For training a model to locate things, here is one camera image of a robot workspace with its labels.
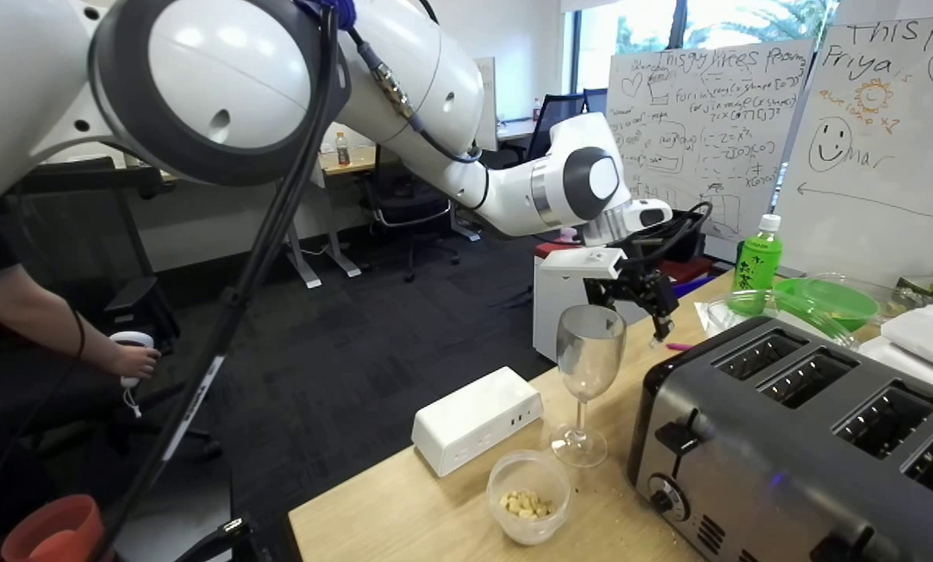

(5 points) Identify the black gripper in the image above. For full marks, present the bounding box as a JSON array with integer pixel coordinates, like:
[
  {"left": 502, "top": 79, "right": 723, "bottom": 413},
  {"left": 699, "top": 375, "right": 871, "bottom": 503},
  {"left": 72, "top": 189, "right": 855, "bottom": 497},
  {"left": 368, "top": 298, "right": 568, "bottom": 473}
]
[{"left": 599, "top": 248, "right": 683, "bottom": 343}]

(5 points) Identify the white handheld controller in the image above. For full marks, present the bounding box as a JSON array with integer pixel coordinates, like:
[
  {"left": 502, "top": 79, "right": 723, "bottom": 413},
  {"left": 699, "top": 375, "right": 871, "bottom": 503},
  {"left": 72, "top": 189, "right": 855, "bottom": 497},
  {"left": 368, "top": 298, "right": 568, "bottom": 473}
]
[{"left": 106, "top": 329, "right": 159, "bottom": 420}]

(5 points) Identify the person forearm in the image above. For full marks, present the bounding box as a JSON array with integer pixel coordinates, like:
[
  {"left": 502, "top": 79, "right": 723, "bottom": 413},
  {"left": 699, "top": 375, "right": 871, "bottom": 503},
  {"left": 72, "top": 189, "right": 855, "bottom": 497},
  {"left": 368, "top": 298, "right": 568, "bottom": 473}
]
[{"left": 0, "top": 258, "right": 124, "bottom": 379}]

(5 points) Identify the black silver four-slot toaster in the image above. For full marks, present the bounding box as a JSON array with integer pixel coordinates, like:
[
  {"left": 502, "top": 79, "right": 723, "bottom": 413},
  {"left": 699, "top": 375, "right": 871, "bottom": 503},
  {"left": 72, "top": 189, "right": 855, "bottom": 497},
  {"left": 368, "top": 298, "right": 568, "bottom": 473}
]
[{"left": 628, "top": 311, "right": 933, "bottom": 562}]

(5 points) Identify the person hand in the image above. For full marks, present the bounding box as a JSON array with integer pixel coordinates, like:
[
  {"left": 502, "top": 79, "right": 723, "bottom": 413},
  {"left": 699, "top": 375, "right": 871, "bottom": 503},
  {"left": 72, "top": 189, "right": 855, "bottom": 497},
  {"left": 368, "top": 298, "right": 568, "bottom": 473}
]
[{"left": 103, "top": 337, "right": 165, "bottom": 385}]

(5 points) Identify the clear wine glass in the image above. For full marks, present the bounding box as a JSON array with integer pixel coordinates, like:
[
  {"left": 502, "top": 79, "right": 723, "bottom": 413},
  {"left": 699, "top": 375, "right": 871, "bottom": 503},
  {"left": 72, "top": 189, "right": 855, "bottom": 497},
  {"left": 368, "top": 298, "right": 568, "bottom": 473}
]
[{"left": 547, "top": 302, "right": 629, "bottom": 468}]

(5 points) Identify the black plastic bin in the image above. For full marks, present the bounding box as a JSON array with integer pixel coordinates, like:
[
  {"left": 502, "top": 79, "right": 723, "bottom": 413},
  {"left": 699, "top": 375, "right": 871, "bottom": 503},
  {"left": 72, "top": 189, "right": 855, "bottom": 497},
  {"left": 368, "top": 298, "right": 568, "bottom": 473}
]
[{"left": 639, "top": 203, "right": 715, "bottom": 276}]

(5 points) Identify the white cabinet with red top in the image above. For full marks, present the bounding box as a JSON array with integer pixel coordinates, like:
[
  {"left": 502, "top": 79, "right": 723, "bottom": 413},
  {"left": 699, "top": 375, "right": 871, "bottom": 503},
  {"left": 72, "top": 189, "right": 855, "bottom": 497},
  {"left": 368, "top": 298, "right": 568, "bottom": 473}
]
[{"left": 531, "top": 236, "right": 719, "bottom": 366}]

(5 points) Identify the green plastic bottle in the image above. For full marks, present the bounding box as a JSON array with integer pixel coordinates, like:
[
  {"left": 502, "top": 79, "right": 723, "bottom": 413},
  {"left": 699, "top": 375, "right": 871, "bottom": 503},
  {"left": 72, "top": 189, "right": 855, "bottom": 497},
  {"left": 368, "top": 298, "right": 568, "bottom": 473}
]
[{"left": 729, "top": 211, "right": 786, "bottom": 317}]

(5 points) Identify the white paper with writing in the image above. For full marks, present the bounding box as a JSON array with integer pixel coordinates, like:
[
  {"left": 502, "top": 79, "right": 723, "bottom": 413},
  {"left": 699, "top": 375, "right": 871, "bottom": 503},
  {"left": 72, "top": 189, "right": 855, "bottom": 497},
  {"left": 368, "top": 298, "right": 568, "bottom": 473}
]
[{"left": 605, "top": 42, "right": 816, "bottom": 248}]

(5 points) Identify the white rectangular box device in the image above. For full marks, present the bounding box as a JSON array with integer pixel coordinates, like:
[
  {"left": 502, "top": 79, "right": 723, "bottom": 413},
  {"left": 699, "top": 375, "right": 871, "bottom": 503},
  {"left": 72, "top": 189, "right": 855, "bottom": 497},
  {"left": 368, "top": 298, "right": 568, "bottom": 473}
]
[{"left": 409, "top": 363, "right": 547, "bottom": 482}]

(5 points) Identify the black mesh office chair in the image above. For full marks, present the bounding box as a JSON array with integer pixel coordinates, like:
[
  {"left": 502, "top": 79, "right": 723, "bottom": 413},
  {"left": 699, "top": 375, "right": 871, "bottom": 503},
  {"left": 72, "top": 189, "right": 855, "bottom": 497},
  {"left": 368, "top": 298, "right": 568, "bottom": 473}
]
[{"left": 531, "top": 92, "right": 595, "bottom": 159}]

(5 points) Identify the clear plastic snack container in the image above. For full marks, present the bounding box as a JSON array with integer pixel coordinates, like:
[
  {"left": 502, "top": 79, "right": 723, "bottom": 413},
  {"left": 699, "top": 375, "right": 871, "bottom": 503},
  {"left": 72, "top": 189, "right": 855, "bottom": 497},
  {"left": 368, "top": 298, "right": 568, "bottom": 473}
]
[{"left": 485, "top": 447, "right": 573, "bottom": 550}]

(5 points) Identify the white folded stack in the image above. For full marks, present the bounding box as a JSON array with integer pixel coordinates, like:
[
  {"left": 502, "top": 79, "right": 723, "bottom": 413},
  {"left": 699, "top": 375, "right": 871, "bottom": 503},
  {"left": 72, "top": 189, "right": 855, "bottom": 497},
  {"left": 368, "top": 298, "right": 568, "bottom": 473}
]
[{"left": 879, "top": 301, "right": 933, "bottom": 385}]

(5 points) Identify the whiteboard with smiley drawing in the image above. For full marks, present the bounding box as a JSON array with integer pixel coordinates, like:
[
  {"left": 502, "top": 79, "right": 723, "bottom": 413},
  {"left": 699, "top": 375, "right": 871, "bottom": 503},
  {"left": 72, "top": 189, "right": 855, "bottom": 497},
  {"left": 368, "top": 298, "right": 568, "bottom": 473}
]
[{"left": 773, "top": 0, "right": 933, "bottom": 289}]

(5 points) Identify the wooden office desk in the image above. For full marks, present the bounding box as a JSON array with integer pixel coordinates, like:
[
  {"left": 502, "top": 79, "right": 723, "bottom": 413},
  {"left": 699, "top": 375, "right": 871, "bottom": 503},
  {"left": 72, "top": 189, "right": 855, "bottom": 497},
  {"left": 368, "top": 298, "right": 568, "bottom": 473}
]
[{"left": 273, "top": 122, "right": 384, "bottom": 295}]

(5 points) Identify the red cup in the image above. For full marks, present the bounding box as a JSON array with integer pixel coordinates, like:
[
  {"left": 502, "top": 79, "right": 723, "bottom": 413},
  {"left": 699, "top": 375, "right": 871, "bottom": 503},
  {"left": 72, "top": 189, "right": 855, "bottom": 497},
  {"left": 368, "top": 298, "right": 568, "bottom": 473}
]
[{"left": 0, "top": 494, "right": 110, "bottom": 562}]

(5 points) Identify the long black cable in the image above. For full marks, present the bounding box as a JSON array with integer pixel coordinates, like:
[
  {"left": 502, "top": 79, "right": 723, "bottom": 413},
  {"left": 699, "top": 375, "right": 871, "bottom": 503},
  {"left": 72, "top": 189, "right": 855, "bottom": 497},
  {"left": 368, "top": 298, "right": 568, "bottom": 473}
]
[{"left": 100, "top": 9, "right": 350, "bottom": 562}]

